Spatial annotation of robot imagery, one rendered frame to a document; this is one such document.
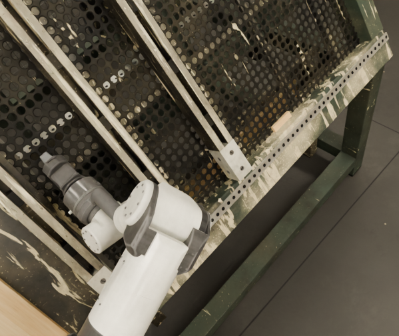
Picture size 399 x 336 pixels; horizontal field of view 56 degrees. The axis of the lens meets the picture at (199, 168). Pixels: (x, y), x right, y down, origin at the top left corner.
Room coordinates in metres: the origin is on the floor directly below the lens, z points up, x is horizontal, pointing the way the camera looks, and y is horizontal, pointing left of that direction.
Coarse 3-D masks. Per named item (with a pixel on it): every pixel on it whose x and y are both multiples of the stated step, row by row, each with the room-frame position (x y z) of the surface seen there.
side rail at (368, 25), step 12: (348, 0) 1.12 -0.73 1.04; (360, 0) 1.10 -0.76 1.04; (372, 0) 1.11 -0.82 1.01; (348, 12) 1.12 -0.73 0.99; (360, 12) 1.08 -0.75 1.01; (372, 12) 1.09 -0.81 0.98; (360, 24) 1.07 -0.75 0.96; (372, 24) 1.06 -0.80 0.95; (360, 36) 1.07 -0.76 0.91; (372, 36) 1.03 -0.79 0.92
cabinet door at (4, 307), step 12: (0, 288) 0.47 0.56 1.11; (12, 288) 0.48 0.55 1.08; (0, 300) 0.45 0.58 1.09; (12, 300) 0.45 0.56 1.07; (24, 300) 0.45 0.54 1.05; (0, 312) 0.43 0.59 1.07; (12, 312) 0.43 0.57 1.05; (24, 312) 0.43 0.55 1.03; (36, 312) 0.43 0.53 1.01; (0, 324) 0.41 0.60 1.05; (12, 324) 0.41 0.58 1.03; (24, 324) 0.41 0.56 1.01; (36, 324) 0.40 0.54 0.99; (48, 324) 0.40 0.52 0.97
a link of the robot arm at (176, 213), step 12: (168, 192) 0.34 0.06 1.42; (180, 192) 0.36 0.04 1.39; (168, 204) 0.32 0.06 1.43; (180, 204) 0.32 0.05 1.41; (192, 204) 0.33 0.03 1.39; (120, 216) 0.41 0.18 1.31; (156, 216) 0.31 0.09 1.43; (168, 216) 0.31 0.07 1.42; (180, 216) 0.30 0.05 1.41; (192, 216) 0.31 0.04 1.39; (204, 216) 0.31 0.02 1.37; (156, 228) 0.30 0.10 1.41; (168, 228) 0.29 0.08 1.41; (180, 228) 0.29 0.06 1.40; (192, 228) 0.29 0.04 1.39; (204, 228) 0.29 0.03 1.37; (180, 240) 0.28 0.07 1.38
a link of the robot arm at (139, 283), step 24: (144, 192) 0.34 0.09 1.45; (144, 216) 0.30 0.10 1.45; (144, 240) 0.27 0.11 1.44; (168, 240) 0.27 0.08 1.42; (192, 240) 0.27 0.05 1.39; (120, 264) 0.27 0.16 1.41; (144, 264) 0.24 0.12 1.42; (168, 264) 0.24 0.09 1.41; (192, 264) 0.24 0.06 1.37; (120, 288) 0.23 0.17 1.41; (144, 288) 0.22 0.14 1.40; (168, 288) 0.22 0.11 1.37; (96, 312) 0.22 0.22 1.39; (120, 312) 0.20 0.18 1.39; (144, 312) 0.19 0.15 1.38
